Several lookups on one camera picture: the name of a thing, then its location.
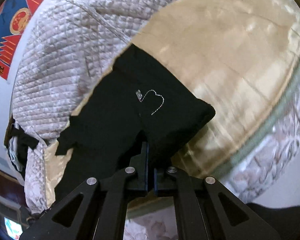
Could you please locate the grey floral quilted blanket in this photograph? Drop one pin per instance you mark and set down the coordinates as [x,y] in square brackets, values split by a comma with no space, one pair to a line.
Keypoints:
[65,50]

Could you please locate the red blue wall poster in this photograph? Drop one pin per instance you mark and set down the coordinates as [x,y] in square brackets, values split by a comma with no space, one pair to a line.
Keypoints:
[14,17]

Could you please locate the dark clothes pile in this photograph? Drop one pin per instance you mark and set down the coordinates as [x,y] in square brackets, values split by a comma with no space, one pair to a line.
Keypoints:
[17,143]

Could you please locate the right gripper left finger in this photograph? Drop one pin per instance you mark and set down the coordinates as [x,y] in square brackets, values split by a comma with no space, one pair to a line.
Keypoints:
[96,209]

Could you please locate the beige satin bed sheet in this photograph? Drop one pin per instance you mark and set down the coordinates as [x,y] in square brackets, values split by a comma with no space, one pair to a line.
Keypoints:
[239,56]

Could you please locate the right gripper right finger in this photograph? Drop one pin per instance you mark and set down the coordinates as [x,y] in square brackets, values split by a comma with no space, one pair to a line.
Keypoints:
[205,209]

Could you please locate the black pants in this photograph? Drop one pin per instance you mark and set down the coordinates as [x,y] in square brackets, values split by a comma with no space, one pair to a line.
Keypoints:
[138,101]

